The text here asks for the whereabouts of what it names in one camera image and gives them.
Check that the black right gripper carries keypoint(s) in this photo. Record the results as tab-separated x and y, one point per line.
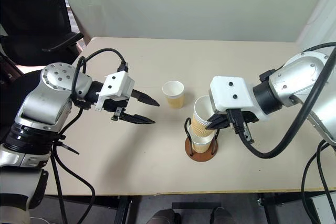
250	117

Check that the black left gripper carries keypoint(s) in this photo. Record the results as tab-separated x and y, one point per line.
115	108

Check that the ribbed tan paper cup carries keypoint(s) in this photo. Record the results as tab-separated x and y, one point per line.
199	125
200	146

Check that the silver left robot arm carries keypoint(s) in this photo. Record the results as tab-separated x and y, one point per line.
39	103

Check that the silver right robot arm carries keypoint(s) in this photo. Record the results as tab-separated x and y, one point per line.
296	77

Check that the smooth tan paper cup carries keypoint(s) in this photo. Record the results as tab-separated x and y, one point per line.
174	100

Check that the black zip tie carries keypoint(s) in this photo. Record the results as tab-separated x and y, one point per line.
65	147

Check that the dark rounded shape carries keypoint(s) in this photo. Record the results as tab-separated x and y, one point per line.
221	216
165	216

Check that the grey box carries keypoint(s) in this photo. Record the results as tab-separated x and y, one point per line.
325	211

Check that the black office chair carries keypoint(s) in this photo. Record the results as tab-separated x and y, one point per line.
31	11

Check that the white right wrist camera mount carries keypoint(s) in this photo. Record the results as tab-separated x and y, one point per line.
231	93

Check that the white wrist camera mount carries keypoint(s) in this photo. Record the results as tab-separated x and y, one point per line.
115	85
231	93

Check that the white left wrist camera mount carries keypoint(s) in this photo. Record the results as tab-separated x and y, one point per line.
115	85

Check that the black table frame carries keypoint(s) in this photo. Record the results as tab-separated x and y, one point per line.
123	208

